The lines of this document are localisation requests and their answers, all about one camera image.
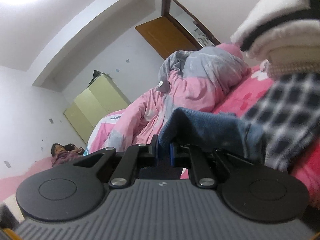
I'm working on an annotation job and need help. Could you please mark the dark brown door frame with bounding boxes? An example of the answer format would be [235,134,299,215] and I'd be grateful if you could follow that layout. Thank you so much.
[162,0,220,48]

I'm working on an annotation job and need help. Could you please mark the black white plaid shirt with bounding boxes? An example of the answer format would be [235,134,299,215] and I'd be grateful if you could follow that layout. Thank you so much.
[241,72,320,170]

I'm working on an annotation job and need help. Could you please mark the pale yellow wardrobe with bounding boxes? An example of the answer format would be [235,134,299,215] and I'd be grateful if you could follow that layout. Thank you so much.
[63,72,132,145]

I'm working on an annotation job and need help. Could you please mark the small black bag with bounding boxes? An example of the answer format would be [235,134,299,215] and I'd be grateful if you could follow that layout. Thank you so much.
[90,69,101,83]

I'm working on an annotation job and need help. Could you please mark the brown wooden door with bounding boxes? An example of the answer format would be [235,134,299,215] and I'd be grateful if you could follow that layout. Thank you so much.
[135,16,200,60]

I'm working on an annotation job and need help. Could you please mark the pink grey floral quilt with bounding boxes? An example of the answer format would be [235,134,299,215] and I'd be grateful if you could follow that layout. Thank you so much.
[87,49,249,153]

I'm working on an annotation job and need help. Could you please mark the white fleece garment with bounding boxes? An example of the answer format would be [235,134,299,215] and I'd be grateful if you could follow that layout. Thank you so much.
[230,0,320,63]

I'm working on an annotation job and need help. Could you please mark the white pink padded headboard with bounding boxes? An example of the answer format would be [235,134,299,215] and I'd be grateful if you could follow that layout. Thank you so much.
[0,156,54,205]

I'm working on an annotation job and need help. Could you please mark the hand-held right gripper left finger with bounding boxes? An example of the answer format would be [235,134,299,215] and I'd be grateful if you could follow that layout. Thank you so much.
[74,135,160,189]

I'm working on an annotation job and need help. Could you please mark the pink floral bed sheet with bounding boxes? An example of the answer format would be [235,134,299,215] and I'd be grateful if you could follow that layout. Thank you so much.
[212,65,320,200]

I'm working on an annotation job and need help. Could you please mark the blue denim jeans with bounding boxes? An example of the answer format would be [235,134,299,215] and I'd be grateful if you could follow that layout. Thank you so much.
[139,107,270,180]

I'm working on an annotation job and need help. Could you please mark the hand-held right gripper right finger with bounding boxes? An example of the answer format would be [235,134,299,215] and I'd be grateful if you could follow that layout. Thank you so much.
[170,142,254,189]

